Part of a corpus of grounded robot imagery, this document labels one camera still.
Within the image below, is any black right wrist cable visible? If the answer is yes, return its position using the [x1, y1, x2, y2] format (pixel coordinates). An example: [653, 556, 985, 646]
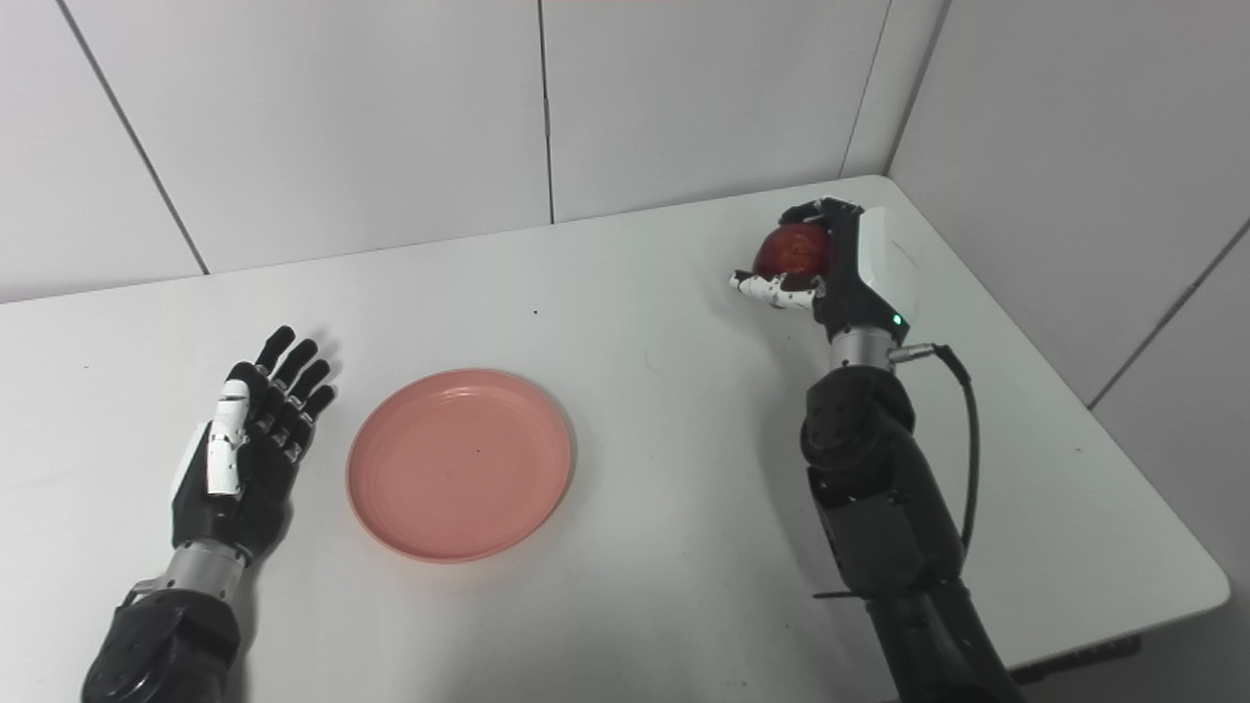
[889, 343, 981, 553]

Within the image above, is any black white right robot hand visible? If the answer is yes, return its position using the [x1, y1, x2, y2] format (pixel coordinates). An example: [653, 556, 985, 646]
[729, 198, 921, 345]

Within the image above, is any red apple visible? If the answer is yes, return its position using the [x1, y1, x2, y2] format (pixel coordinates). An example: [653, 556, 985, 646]
[752, 223, 831, 279]

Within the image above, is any pink round plate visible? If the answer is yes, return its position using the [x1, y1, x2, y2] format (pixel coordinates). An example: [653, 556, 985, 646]
[346, 368, 575, 564]

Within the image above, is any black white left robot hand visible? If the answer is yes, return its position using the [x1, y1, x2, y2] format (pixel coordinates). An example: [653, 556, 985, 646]
[171, 326, 337, 564]

